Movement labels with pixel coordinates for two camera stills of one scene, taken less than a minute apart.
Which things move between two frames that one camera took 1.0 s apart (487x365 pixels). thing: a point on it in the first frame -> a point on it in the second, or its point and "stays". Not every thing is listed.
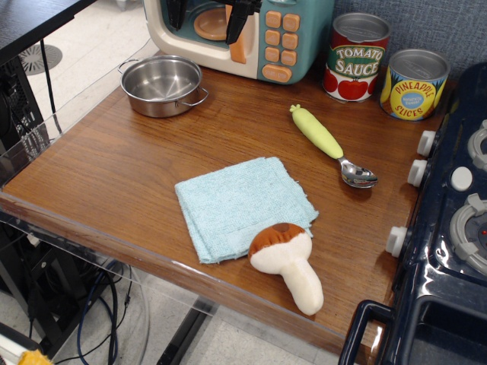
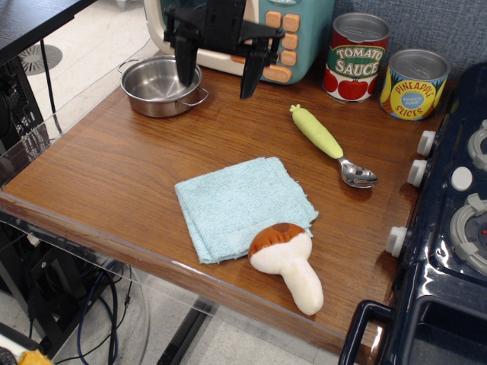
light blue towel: (227, 206) stays
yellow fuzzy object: (33, 357) stays
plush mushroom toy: (283, 249) stays
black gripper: (240, 11) -> (221, 28)
